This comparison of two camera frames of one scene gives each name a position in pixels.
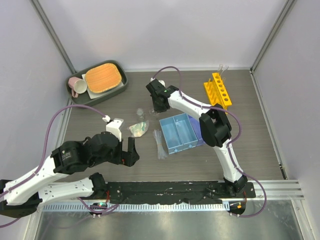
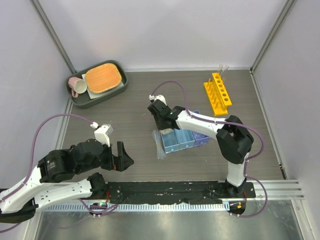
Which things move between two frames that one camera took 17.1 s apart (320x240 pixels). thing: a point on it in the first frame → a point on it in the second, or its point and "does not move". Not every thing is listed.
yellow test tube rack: [216, 92] does not move
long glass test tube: [220, 66] does not move
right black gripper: [157, 109] → [159, 126]
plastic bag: [138, 130] → [167, 130]
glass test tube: [226, 67] does not move
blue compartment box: [181, 132] does not move
